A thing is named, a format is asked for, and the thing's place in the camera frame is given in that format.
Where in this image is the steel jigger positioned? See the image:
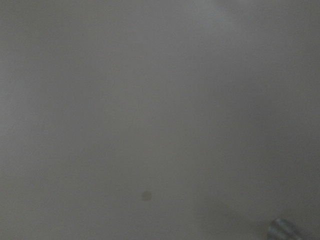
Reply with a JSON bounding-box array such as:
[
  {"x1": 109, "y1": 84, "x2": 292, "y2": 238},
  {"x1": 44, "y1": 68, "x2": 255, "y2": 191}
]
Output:
[{"x1": 267, "y1": 218, "x2": 303, "y2": 240}]

